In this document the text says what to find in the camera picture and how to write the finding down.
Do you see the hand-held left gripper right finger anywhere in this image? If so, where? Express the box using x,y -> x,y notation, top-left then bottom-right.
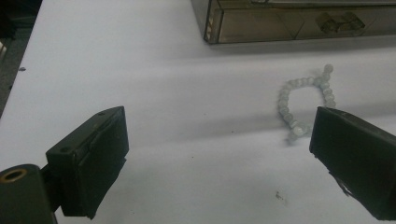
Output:
308,105 -> 396,221

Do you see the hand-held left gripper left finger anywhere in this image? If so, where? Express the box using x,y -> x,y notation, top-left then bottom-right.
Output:
45,105 -> 130,220

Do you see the pale bead bracelet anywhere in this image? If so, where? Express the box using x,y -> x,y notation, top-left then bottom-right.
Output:
277,63 -> 337,143

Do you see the smoky transparent jewelry box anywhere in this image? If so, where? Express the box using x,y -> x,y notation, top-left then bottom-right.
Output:
190,0 -> 396,45

